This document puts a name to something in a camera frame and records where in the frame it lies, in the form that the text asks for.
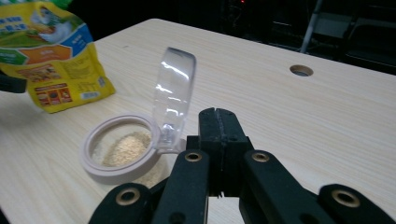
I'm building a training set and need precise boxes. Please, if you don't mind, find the clear jar with hinged lid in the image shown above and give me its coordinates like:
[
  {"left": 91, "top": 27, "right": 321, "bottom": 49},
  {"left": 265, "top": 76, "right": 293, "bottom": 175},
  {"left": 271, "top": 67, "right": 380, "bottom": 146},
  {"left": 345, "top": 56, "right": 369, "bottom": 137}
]
[{"left": 78, "top": 46, "right": 198, "bottom": 185}]

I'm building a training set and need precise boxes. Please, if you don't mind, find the colourful snack bag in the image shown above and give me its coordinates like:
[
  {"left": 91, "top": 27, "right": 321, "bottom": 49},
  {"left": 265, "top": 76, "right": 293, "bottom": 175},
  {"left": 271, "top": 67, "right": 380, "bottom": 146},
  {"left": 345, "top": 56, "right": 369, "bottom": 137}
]
[{"left": 0, "top": 0, "right": 117, "bottom": 115}]

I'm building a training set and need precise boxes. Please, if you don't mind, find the pale yellow powder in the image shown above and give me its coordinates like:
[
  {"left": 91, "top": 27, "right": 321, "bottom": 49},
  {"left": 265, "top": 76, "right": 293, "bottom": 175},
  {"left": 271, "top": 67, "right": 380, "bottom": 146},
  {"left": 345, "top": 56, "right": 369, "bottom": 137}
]
[{"left": 92, "top": 130, "right": 152, "bottom": 168}]

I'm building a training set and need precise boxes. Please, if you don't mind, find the black chair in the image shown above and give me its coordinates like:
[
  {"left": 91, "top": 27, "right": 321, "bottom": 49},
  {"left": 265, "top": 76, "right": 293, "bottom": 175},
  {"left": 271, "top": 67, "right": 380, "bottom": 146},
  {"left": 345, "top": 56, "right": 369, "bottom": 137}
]
[{"left": 340, "top": 17, "right": 396, "bottom": 76}]

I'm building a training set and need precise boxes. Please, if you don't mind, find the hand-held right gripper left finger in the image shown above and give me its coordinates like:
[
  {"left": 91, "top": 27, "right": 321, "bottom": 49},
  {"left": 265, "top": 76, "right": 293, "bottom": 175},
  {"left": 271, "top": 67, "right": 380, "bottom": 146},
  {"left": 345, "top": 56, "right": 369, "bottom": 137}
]
[{"left": 186, "top": 106, "right": 224, "bottom": 198}]

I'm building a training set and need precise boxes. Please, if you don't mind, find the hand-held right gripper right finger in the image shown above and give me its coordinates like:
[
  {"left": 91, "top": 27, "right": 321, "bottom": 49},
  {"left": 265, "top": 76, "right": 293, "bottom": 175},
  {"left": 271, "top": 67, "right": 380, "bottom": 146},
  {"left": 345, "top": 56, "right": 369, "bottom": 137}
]
[{"left": 216, "top": 107, "right": 255, "bottom": 197}]

